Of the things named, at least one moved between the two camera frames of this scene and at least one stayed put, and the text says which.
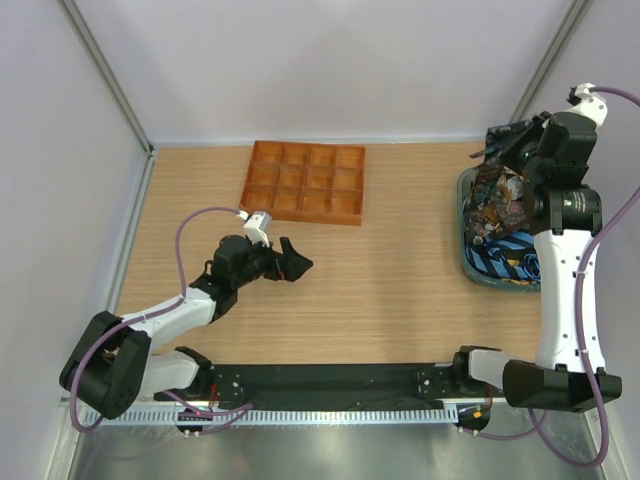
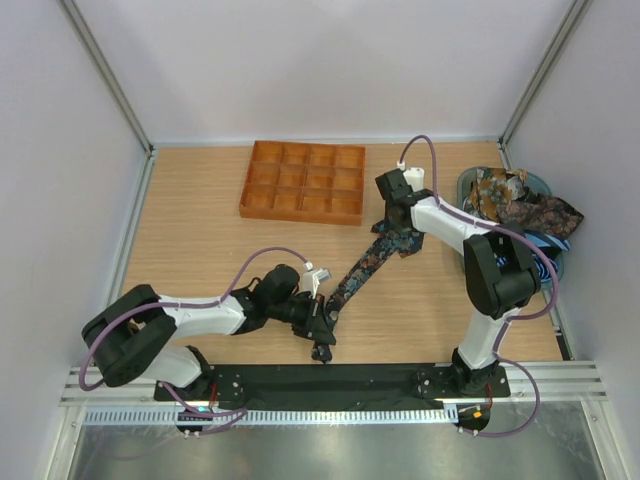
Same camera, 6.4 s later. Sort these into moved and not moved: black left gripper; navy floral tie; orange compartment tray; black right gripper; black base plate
Moved: black right gripper; black left gripper; navy floral tie
Not moved: orange compartment tray; black base plate
